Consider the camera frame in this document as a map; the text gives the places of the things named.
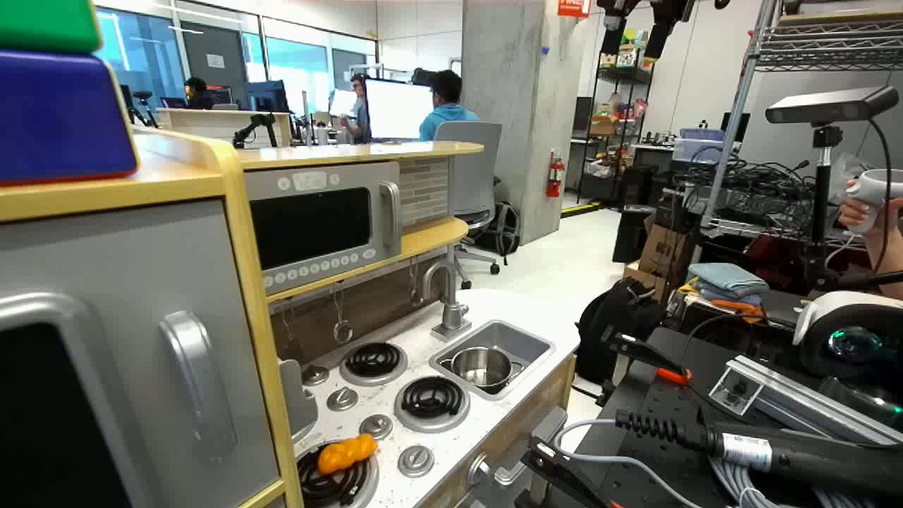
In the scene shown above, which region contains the brown cardboard box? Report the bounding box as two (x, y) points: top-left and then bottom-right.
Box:
(639, 219), (700, 284)

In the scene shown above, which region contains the wooden toy play kitchen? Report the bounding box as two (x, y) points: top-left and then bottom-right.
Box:
(0, 125), (582, 508)

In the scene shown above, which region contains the small steel pot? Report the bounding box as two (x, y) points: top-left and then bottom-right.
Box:
(448, 344), (519, 394)

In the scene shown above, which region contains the grey camera on stand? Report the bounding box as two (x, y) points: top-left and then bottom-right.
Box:
(763, 84), (903, 277)

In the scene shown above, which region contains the steel sink basin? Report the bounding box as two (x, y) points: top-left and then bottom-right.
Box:
(430, 318), (556, 401)

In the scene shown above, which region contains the grey toy microwave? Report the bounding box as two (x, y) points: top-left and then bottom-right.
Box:
(245, 160), (407, 297)

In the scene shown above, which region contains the black backpack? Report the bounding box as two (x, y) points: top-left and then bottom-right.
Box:
(574, 279), (664, 384)

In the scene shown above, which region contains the white cable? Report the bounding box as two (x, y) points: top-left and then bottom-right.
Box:
(550, 417), (704, 508)

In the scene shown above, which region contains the grey oven door with window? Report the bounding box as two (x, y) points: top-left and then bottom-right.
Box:
(0, 198), (282, 508)

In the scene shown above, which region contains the aluminium extrusion rail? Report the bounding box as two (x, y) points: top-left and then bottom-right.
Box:
(708, 352), (903, 451)

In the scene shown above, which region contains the grey coiled cable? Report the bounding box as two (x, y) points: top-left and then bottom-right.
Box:
(708, 455), (877, 508)

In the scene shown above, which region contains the black coil stove burner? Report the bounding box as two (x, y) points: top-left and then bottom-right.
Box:
(295, 434), (382, 508)
(337, 339), (412, 390)
(392, 372), (474, 434)

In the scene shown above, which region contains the folded blue cloth stack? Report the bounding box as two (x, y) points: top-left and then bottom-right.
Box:
(685, 260), (772, 305)

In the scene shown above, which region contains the orange bumpy toy object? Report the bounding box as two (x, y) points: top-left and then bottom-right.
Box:
(314, 432), (382, 476)

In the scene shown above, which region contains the white handheld controller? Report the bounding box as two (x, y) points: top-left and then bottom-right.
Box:
(842, 166), (903, 208)

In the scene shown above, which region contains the white computer monitor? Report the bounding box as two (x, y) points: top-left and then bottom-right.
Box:
(364, 75), (436, 143)

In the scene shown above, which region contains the small hanging metal utensil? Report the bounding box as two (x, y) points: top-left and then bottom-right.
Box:
(331, 284), (360, 346)

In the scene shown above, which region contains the red fire extinguisher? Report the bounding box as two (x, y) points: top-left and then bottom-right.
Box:
(546, 152), (567, 200)

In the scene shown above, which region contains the bare person hand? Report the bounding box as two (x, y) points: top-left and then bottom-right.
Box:
(835, 194), (903, 300)

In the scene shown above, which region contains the green toy block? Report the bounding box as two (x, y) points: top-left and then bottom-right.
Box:
(0, 0), (106, 57)

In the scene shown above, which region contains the blue plastic bin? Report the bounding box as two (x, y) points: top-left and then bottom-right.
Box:
(0, 47), (141, 185)

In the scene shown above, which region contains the person in blue shirt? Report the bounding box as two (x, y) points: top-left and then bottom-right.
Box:
(409, 66), (484, 143)

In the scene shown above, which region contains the silver toy faucet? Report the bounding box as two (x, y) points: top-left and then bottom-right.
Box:
(419, 256), (474, 344)

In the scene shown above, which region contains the grey office chair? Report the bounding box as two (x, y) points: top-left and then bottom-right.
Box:
(431, 122), (518, 287)

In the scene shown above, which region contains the metal wire storage shelf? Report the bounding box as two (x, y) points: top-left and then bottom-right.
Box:
(591, 63), (659, 205)

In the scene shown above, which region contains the black tripod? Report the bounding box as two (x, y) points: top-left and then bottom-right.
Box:
(233, 109), (286, 152)

